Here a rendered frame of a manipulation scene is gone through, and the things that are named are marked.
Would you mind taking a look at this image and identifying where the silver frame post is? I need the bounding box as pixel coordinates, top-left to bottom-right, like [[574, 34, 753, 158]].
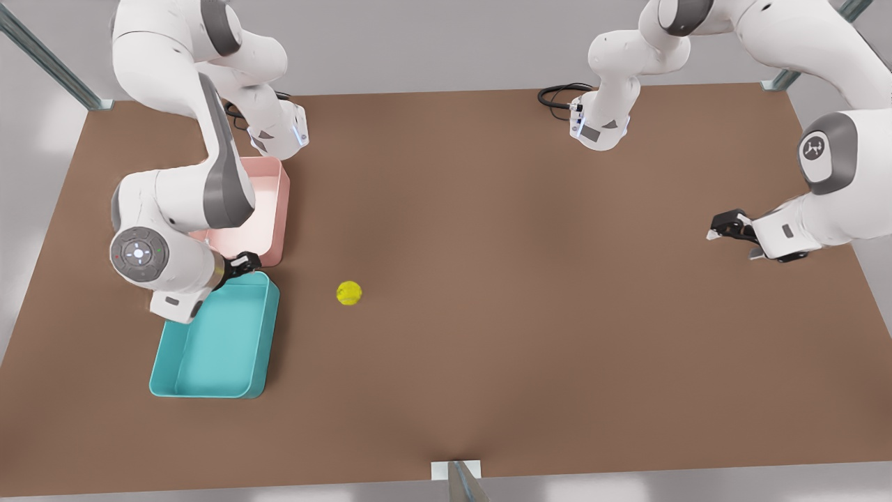
[[431, 459, 490, 502], [0, 3, 114, 112], [761, 0, 875, 92]]

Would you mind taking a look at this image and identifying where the black cable loop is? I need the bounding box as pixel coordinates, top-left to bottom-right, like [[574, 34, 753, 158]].
[[537, 83, 595, 121], [222, 91, 292, 131]]

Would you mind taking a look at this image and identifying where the teal rectangular tray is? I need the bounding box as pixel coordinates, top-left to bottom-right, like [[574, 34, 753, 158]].
[[149, 271, 281, 400]]

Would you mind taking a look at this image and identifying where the pink rectangular tray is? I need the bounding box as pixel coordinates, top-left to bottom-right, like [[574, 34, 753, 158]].
[[190, 156, 291, 268]]

